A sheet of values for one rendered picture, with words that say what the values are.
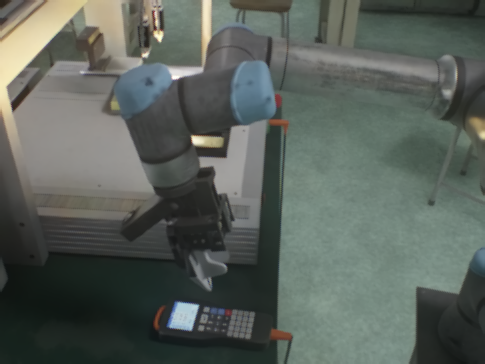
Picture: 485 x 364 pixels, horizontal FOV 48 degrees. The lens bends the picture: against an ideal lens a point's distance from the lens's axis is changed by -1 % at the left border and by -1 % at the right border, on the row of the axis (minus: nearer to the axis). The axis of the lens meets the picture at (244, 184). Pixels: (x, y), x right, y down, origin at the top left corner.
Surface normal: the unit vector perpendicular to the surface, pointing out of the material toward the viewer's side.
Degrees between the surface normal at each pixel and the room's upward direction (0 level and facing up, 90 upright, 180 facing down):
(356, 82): 86
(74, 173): 0
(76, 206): 0
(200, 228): 90
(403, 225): 0
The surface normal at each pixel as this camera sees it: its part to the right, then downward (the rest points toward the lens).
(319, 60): 0.07, -0.15
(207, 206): -0.16, 0.58
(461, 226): 0.02, -0.81
